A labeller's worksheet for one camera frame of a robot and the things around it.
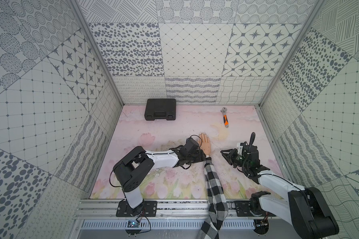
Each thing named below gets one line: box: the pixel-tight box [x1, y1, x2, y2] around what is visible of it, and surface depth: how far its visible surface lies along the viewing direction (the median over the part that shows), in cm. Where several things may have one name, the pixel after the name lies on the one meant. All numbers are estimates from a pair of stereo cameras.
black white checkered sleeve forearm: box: [196, 157, 229, 239], surface depth 73 cm
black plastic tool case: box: [144, 98, 177, 121], surface depth 119 cm
